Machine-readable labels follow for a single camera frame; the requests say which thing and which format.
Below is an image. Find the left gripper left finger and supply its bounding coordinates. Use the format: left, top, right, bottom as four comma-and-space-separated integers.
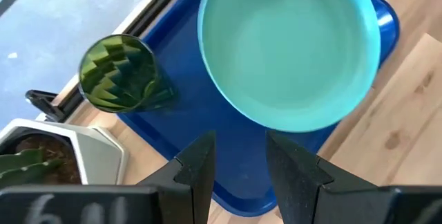
137, 130, 217, 224

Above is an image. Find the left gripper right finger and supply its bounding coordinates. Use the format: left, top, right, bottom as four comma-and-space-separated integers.
266, 130, 381, 224

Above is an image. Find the green faceted glass cup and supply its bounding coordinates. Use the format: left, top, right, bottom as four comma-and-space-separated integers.
78, 33, 177, 114

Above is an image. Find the teal plate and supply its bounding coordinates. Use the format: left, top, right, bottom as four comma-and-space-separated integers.
197, 0, 381, 133

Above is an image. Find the blue plastic tray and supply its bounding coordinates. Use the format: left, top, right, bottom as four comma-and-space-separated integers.
117, 0, 401, 218

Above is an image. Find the white hexagonal planter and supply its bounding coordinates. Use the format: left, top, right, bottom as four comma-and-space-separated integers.
0, 118, 129, 187

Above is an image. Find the black table clamp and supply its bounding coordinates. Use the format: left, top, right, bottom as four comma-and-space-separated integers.
24, 88, 66, 123

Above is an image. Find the green succulent plant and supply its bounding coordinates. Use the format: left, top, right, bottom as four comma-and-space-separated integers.
0, 147, 65, 187

